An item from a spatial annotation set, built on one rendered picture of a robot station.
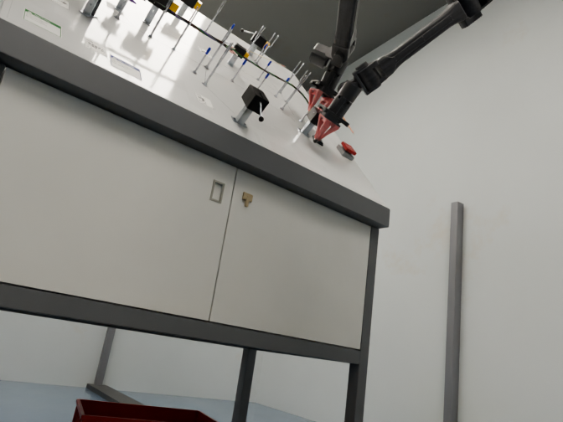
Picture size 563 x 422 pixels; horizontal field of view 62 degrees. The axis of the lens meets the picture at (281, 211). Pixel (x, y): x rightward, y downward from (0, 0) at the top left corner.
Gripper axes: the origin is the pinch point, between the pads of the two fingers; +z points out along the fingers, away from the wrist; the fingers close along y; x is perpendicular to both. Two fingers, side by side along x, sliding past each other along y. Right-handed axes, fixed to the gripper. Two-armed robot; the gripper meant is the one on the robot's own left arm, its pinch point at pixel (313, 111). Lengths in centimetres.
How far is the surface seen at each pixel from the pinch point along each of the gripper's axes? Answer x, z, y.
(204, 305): 47, 61, 26
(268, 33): -204, -69, -40
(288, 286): 40, 51, 2
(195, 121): 34, 24, 44
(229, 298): 45, 58, 19
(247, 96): 26.0, 11.4, 32.6
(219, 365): -141, 164, -103
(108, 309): 52, 67, 47
